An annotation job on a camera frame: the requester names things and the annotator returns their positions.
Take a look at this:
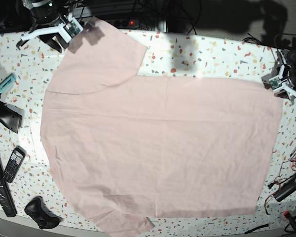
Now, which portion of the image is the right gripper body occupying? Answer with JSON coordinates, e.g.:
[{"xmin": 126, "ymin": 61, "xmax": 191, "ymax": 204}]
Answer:
[{"xmin": 22, "ymin": 0, "xmax": 75, "ymax": 32}]

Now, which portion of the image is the pink T-shirt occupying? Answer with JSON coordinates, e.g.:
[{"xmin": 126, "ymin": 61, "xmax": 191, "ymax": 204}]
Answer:
[{"xmin": 40, "ymin": 18, "xmax": 283, "ymax": 237}]

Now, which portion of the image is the light blue highlighter marker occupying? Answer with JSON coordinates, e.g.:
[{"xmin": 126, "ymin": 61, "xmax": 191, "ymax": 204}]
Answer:
[{"xmin": 0, "ymin": 74, "xmax": 16, "ymax": 96}]

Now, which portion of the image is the power strip with red light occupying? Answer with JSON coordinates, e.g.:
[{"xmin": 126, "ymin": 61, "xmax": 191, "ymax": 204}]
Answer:
[{"xmin": 112, "ymin": 19, "xmax": 139, "ymax": 29}]

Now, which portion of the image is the black handheld device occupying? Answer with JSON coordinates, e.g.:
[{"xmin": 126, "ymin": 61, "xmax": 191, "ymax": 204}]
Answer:
[{"xmin": 0, "ymin": 101, "xmax": 25, "ymax": 133}]

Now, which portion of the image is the black cylindrical device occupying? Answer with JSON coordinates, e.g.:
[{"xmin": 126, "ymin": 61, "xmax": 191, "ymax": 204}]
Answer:
[{"xmin": 273, "ymin": 173, "xmax": 296, "ymax": 202}]

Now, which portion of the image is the black remote control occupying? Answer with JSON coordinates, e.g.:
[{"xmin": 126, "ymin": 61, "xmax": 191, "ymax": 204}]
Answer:
[{"xmin": 3, "ymin": 146, "xmax": 26, "ymax": 183}]

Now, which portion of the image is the red black clamp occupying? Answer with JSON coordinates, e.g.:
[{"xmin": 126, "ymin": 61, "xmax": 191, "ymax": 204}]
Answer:
[{"xmin": 283, "ymin": 211, "xmax": 296, "ymax": 233}]

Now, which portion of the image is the long black bar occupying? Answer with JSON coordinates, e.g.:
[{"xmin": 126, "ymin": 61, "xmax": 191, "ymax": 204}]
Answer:
[{"xmin": 0, "ymin": 159, "xmax": 17, "ymax": 217}]

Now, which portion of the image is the black game controller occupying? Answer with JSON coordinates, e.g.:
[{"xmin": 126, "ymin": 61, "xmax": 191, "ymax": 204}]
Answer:
[{"xmin": 24, "ymin": 196, "xmax": 63, "ymax": 230}]

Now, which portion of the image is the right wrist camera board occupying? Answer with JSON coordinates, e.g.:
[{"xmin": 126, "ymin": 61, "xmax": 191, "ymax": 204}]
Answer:
[{"xmin": 64, "ymin": 18, "xmax": 83, "ymax": 38}]

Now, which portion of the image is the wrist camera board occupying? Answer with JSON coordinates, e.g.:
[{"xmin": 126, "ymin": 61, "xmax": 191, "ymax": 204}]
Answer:
[
  {"xmin": 269, "ymin": 76, "xmax": 282, "ymax": 90},
  {"xmin": 64, "ymin": 18, "xmax": 83, "ymax": 38}
]

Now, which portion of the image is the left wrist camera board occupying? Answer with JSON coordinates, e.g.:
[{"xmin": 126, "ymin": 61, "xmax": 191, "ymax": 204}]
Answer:
[{"xmin": 269, "ymin": 76, "xmax": 282, "ymax": 90}]

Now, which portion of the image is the red and black wire bundle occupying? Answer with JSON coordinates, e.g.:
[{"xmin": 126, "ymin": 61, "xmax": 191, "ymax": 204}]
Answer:
[{"xmin": 264, "ymin": 144, "xmax": 296, "ymax": 215}]

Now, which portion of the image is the black cable on table edge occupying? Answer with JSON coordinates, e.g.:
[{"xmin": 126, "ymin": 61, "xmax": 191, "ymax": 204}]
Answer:
[{"xmin": 243, "ymin": 223, "xmax": 269, "ymax": 235}]

